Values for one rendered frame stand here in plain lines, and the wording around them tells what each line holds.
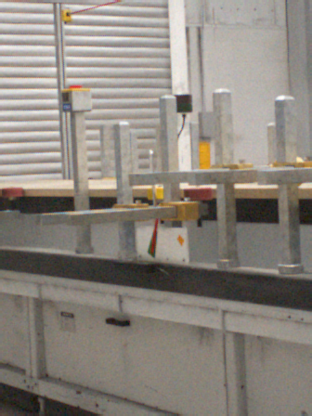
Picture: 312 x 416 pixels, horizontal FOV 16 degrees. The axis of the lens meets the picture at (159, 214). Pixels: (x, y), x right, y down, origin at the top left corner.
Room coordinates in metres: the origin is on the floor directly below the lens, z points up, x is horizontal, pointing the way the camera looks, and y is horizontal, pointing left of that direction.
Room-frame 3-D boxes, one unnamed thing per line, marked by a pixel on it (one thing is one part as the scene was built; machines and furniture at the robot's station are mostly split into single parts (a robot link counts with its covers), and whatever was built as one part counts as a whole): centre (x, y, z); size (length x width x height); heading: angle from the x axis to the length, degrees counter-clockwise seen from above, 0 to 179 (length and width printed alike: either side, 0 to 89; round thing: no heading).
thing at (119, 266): (3.18, 0.06, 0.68); 0.22 x 0.05 x 0.05; 34
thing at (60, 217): (3.27, 0.16, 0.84); 0.43 x 0.03 x 0.04; 124
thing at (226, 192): (2.94, -0.18, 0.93); 0.04 x 0.04 x 0.48; 34
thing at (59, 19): (5.90, 0.45, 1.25); 0.15 x 0.08 x 1.10; 34
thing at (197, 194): (3.15, -0.11, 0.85); 0.08 x 0.08 x 0.11
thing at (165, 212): (3.04, 0.05, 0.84); 0.43 x 0.03 x 0.04; 124
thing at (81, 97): (3.57, 0.24, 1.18); 0.07 x 0.07 x 0.08; 34
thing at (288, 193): (2.73, -0.31, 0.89); 0.04 x 0.04 x 0.48; 34
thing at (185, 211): (3.13, -0.05, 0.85); 0.14 x 0.06 x 0.05; 34
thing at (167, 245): (3.16, 0.00, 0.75); 0.26 x 0.01 x 0.10; 34
